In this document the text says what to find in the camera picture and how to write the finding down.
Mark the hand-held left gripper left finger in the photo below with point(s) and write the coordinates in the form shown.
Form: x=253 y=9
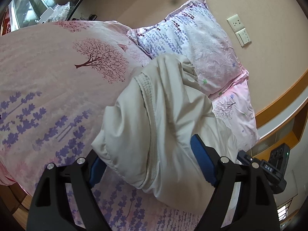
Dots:
x=95 y=170

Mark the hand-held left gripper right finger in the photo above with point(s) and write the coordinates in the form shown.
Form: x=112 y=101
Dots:
x=202 y=158

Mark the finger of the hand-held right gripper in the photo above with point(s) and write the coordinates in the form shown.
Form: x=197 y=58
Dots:
x=244 y=158

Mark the beige puffer jacket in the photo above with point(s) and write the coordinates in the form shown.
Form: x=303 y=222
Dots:
x=156 y=125

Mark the pink tree print pillow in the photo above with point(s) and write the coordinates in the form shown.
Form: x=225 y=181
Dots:
x=238 y=120

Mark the wooden headboard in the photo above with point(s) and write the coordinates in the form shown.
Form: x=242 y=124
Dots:
x=272 y=110

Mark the pink floral bed sheet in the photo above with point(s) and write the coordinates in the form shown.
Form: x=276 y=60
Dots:
x=48 y=77

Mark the pink lavender print pillow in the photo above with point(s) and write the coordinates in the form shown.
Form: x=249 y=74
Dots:
x=204 y=41

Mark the clear plastic bag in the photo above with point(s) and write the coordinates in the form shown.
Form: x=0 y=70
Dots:
x=61 y=10

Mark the white wall socket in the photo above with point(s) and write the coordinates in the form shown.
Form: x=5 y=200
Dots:
x=243 y=36
x=234 y=22

